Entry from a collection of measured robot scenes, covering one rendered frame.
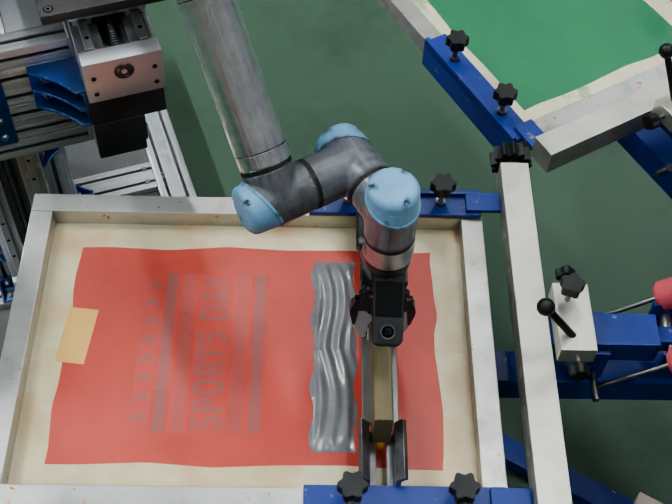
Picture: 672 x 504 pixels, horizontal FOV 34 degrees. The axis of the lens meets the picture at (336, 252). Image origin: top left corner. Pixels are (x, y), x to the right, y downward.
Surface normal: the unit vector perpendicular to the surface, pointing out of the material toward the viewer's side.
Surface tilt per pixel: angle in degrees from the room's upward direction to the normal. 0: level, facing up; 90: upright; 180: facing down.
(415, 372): 0
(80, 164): 0
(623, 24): 0
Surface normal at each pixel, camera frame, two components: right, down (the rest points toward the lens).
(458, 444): 0.03, -0.58
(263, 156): 0.18, 0.25
